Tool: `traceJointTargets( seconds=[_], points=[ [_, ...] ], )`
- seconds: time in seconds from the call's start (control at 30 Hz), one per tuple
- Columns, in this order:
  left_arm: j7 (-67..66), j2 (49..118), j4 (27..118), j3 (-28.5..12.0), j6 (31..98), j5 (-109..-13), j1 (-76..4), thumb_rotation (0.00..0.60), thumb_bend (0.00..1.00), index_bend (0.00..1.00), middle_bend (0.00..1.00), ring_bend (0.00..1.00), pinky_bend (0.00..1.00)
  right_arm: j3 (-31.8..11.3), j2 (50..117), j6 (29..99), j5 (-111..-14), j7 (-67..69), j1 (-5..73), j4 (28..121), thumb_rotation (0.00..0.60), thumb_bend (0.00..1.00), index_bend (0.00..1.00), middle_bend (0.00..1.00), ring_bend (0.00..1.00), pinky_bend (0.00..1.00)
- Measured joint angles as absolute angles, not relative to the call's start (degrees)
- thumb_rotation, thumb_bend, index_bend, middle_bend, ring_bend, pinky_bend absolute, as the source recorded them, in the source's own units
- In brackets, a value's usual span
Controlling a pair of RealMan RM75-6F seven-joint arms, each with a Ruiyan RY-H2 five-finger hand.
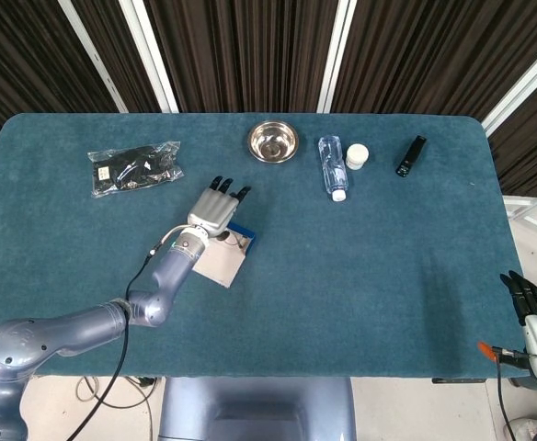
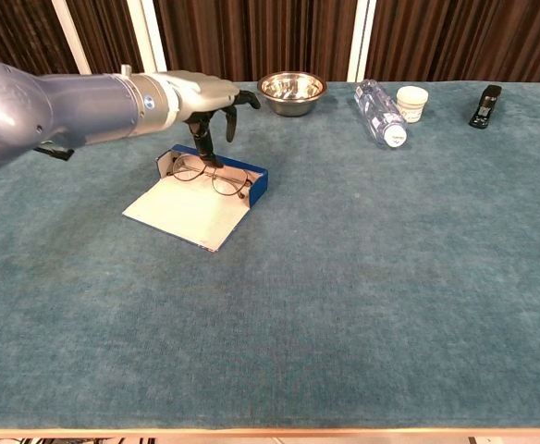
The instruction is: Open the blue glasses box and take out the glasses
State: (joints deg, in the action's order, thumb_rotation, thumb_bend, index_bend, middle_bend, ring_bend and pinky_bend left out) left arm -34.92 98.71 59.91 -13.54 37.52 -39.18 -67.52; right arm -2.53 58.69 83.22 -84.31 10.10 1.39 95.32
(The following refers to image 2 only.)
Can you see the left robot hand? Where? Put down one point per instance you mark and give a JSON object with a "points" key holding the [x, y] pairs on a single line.
{"points": [[200, 94]]}

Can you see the thin-framed eyeglasses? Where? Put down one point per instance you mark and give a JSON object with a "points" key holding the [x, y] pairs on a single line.
{"points": [[224, 185]]}

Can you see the blue glasses case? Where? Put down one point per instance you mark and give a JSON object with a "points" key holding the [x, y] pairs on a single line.
{"points": [[182, 213]]}

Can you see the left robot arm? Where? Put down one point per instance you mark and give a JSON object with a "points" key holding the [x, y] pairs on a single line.
{"points": [[66, 106]]}

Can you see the dark brown curtain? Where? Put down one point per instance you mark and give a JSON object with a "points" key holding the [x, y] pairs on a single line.
{"points": [[251, 37]]}

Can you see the stainless steel bowl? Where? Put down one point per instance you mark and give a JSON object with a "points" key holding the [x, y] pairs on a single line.
{"points": [[292, 94]]}

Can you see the clear plastic water bottle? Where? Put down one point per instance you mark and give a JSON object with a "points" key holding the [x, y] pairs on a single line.
{"points": [[378, 113]]}

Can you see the small white jar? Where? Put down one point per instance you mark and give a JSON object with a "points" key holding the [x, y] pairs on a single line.
{"points": [[412, 104]]}

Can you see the teal table cloth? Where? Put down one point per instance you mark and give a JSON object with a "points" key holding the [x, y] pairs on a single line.
{"points": [[298, 300]]}

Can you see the black stapler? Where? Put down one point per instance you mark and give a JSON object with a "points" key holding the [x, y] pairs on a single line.
{"points": [[485, 108]]}

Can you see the white frame post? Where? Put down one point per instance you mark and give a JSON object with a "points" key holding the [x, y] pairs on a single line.
{"points": [[149, 41], [361, 41], [72, 41]]}

